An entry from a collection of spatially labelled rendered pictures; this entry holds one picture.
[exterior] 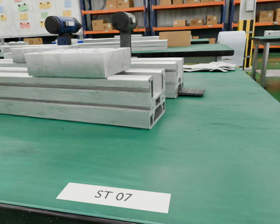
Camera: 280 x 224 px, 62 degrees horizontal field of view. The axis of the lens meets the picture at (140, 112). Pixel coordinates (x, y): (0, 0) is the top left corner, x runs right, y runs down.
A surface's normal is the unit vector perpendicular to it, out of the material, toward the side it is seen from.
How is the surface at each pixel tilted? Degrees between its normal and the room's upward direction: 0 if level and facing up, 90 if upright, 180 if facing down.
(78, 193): 0
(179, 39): 89
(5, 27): 90
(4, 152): 0
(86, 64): 90
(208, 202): 0
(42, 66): 90
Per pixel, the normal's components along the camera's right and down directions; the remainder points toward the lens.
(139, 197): -0.04, -0.95
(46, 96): -0.35, 0.32
